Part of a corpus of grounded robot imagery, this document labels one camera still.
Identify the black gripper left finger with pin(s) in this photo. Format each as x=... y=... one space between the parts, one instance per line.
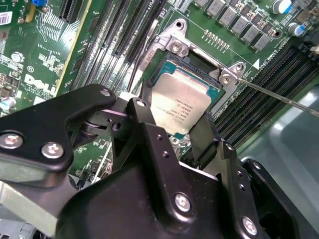
x=37 y=119

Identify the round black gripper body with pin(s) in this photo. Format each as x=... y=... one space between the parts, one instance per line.
x=119 y=204

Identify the silver CPU green rim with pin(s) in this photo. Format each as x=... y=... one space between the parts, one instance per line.
x=179 y=99

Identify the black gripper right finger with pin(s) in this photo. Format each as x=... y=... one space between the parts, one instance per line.
x=234 y=179

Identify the thin metal locking lever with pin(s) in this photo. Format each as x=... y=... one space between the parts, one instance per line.
x=137 y=72
x=286 y=99

